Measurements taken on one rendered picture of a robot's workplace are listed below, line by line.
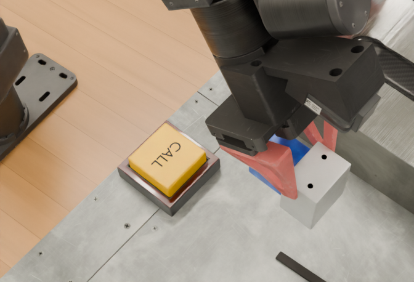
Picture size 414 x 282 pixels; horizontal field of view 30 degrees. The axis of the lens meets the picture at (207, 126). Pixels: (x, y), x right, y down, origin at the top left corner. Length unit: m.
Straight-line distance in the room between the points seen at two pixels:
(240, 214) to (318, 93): 0.31
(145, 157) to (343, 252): 0.23
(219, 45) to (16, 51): 0.30
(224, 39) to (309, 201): 0.17
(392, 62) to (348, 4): 0.32
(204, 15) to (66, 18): 0.47
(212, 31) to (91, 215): 0.34
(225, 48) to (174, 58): 0.38
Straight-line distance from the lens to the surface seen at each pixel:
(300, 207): 0.68
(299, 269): 0.80
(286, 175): 0.62
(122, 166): 0.84
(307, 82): 0.53
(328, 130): 0.66
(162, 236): 0.82
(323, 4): 0.51
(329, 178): 0.66
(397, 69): 0.83
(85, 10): 1.01
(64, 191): 0.86
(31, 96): 0.93
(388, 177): 0.81
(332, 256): 0.81
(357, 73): 0.53
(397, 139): 0.78
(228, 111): 0.62
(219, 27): 0.56
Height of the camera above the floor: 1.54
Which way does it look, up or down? 57 degrees down
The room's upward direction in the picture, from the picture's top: 6 degrees counter-clockwise
